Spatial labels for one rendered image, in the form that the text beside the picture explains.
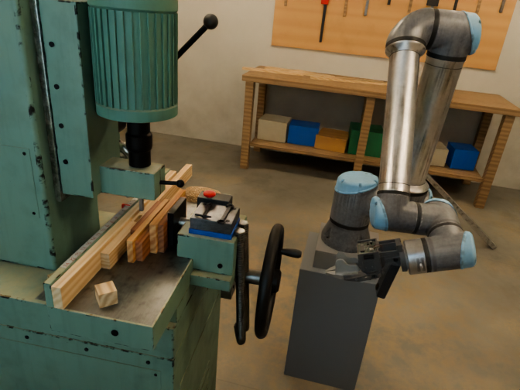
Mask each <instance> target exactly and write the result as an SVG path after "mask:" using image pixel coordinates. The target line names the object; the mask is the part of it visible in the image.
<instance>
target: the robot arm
mask: <svg viewBox="0 0 520 390"><path fill-rule="evenodd" d="M481 30H482V28H481V19H480V17H479V16H478V15H477V14H476V13H473V12H466V11H463V10H462V11H455V10H447V9H434V8H423V9H417V10H415V11H414V12H411V13H409V14H408V15H407V16H405V17H404V18H402V19H401V20H400V21H399V22H398V23H397V24H396V25H395V26H394V28H393V29H392V31H391V32H390V33H389V35H388V38H387V40H386V43H385V55H386V56H387V57H388V58H389V65H388V83H387V92H386V101H385V118H384V127H383V136H382V145H381V162H380V171H379V180H378V177H377V176H376V175H373V174H372V173H367V172H363V171H348V172H345V173H342V174H340V175H339V176H338V178H337V183H336V186H335V187H334V198H333V202H332V207H331V211H330V219H329V220H328V222H327V223H326V225H325V226H324V228H323V230H322V233H321V239H322V241H323V243H324V244H326V245H327V246H329V247H330V248H332V249H335V250H337V251H339V252H338V253H337V254H336V263H335V266H333V267H330V268H328V269H327V270H325V273H326V274H327V275H330V276H333V277H335V278H338V279H343V280H345V281H352V282H363V281H367V280H372V279H376V278H379V277H380V278H379V280H378V282H377V284H376V286H375V290H376V296H377V297H379V298H382V299H384V298H385V297H386V295H387V293H388V291H389V289H390V287H391V285H392V283H393V281H394V279H395V277H396V274H397V272H398V270H399V268H400V266H401V267H402V272H407V270H409V274H410V275H415V274H421V273H427V272H440V271H447V270H454V269H466V268H471V267H474V266H475V265H476V262H477V255H476V248H475V243H474V237H473V235H472V233H471V232H469V231H465V232H464V231H463V228H462V227H461V224H460V221H459V219H458V217H457V212H456V210H455V209H454V208H453V205H452V204H451V203H450V202H449V201H447V200H444V199H441V198H433V194H432V191H431V189H430V188H429V184H428V183H427V182H426V176H427V173H428V171H429V167H430V164H431V162H432V159H433V155H434V152H435V150H436V146H437V143H438V140H439V137H440V133H441V131H442V128H443V124H444V122H445V119H446V115H447V112H448V110H449V107H450V103H451V101H452V98H453V94H454V91H455V89H456V86H457V81H458V79H459V76H460V72H461V70H462V67H463V65H464V62H465V61H466V58H467V55H469V56H470V55H472V54H474V53H475V52H476V50H477V48H478V47H479V44H480V41H481ZM426 50H427V52H426ZM425 52H426V61H425V63H424V67H423V69H422V74H421V77H420V80H419V86H418V79H419V59H420V57H421V56H423V55H424V54H425ZM432 198H433V199H432ZM369 222H371V226H372V227H373V228H375V229H379V230H383V231H395V232H402V233H408V234H417V235H424V236H427V238H417V239H411V240H404V241H403V244H404V245H403V246H402V244H401V240H400V238H395V239H389V240H384V241H377V238H372V239H370V234H369V229H368V225H369ZM344 252H346V253H357V256H358V258H356V257H350V258H349V257H347V256H346V255H345V254H344ZM358 267H359V268H360V269H361V271H358V270H359V268H358Z"/></svg>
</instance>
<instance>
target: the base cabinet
mask: <svg viewBox="0 0 520 390"><path fill-rule="evenodd" d="M220 306H221V290H217V289H209V288H207V290H206V292H205V293H204V297H203V299H202V300H201V302H200V305H199V306H198V308H197V311H196V313H195V315H194V317H193V319H192V321H191V323H190V326H189V328H188V330H187V332H186V334H185V336H184V338H183V341H182V343H181V345H180V347H179V349H178V351H177V353H176V356H175V357H174V359H169V358H164V357H157V356H154V355H150V354H143V353H139V352H134V351H128V350H124V349H120V348H116V347H109V346H104V345H101V344H94V343H90V342H86V341H82V340H75V339H71V338H67V337H60V336H56V335H52V334H45V333H41V332H37V331H33V330H26V329H22V328H18V327H11V326H7V325H3V324H0V390H215V388H216V374H217V348H218V334H219V320H220Z"/></svg>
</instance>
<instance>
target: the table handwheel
mask: <svg viewBox="0 0 520 390"><path fill-rule="evenodd" d="M283 242H284V227H283V226H282V225H281V224H275V225H274V226H273V227H272V229H271V232H270V235H269V239H268V243H267V247H266V250H265V257H264V261H263V265H262V270H261V271H259V270H254V269H249V271H248V272H247V273H245V282H246V283H250V284H255V285H259V286H258V298H257V303H256V311H255V336H256V337H257V338H258V339H264V338H265V337H266V336H267V333H268V331H269V326H270V323H271V318H272V311H273V307H274V303H275V295H276V293H277V292H278V291H279V286H280V281H281V275H282V272H281V271H280V266H281V261H282V254H281V249H282V248H283Z"/></svg>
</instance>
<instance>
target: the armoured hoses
mask: <svg viewBox="0 0 520 390"><path fill-rule="evenodd" d="M238 226H239V228H237V229H235V230H234V236H236V237H238V244H237V260H236V276H235V277H236V278H235V279H236V280H235V281H236V282H235V283H236V284H235V285H236V286H235V287H236V321H237V322H236V323H235V324H234V332H235V336H236V341H237V343H238V344H239V345H242V344H244V343H245V341H246V336H245V335H246V332H247V331H248V330H249V283H246V282H245V273H247V272H248V271H249V261H248V260H249V255H248V254H249V253H248V252H249V250H248V248H249V247H248V246H249V244H248V221H245V220H241V221H239V222H238Z"/></svg>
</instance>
